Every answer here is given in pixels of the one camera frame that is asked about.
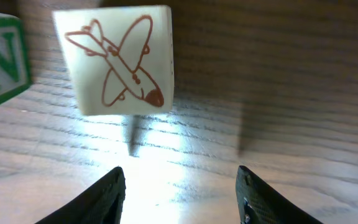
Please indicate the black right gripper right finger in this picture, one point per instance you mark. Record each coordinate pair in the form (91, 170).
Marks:
(259, 203)

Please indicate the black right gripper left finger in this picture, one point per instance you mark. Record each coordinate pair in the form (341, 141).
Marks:
(101, 203)

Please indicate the wooden block airplane green N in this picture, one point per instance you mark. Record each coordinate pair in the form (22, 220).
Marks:
(120, 59)

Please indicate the wooden block red A side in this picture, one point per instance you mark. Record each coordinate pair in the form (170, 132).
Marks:
(14, 63)

